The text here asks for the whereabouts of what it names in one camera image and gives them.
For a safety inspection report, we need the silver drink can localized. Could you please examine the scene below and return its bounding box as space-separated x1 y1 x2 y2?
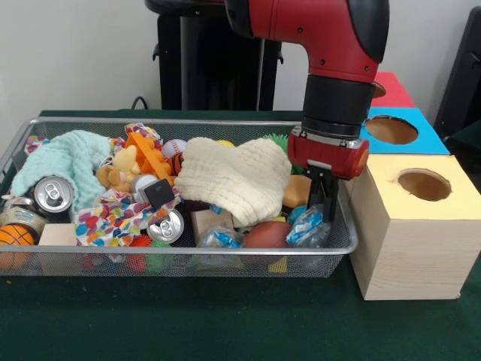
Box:
29 175 75 223
146 208 185 244

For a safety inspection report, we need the blue and white plastic packet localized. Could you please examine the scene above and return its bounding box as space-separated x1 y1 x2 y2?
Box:
286 205 332 247

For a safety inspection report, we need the dark green table cloth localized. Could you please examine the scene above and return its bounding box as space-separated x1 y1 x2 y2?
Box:
0 108 481 361
443 120 481 174

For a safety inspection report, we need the black upright panel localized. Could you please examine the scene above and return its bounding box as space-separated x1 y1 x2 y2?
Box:
434 5 481 132

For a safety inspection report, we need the wooden box with three holes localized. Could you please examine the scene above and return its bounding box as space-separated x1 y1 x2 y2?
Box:
343 71 473 301

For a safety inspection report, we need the clear mesh bin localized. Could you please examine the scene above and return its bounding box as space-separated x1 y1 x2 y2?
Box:
0 117 358 278

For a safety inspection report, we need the mint green cloth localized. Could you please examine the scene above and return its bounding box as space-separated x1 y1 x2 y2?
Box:
11 129 113 214

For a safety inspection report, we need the plain wooden block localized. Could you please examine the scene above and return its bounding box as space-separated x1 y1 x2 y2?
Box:
38 223 80 247

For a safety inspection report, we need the orange mini basketball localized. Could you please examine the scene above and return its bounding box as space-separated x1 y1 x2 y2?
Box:
0 223 38 270

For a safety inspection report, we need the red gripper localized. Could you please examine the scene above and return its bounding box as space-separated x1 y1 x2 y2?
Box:
287 126 371 223

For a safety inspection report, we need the brown toy football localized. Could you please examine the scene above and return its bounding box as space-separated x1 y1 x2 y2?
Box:
243 220 293 249

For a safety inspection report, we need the cream waffle cloth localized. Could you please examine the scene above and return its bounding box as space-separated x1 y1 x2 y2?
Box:
174 136 294 229

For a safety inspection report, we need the black cable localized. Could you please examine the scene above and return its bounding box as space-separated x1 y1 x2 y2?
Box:
131 96 162 111

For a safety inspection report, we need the colourful spotted cloth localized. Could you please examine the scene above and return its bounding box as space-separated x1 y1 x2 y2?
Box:
74 187 181 247

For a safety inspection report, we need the orange plastic toy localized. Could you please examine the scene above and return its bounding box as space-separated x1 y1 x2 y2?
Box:
125 131 177 185

